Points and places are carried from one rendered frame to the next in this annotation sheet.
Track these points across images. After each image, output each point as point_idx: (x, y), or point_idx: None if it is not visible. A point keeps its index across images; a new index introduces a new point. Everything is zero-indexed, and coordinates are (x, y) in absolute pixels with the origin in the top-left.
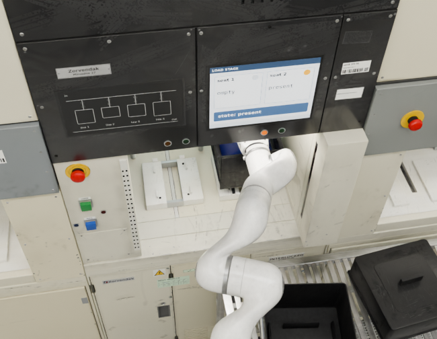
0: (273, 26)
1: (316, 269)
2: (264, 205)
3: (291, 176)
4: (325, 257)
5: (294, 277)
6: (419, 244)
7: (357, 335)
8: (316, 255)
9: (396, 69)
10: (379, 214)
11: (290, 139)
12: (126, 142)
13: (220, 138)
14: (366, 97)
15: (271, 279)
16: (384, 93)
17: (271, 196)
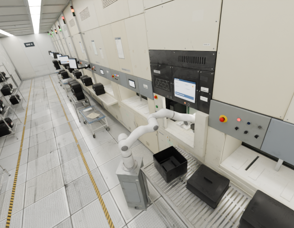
0: (184, 69)
1: (195, 162)
2: (166, 111)
3: (188, 120)
4: (201, 163)
5: (187, 159)
6: (225, 178)
7: (182, 179)
8: (199, 160)
9: (217, 96)
10: (219, 159)
11: None
12: (162, 92)
13: (176, 99)
14: (208, 102)
15: (153, 123)
16: (212, 102)
17: (176, 116)
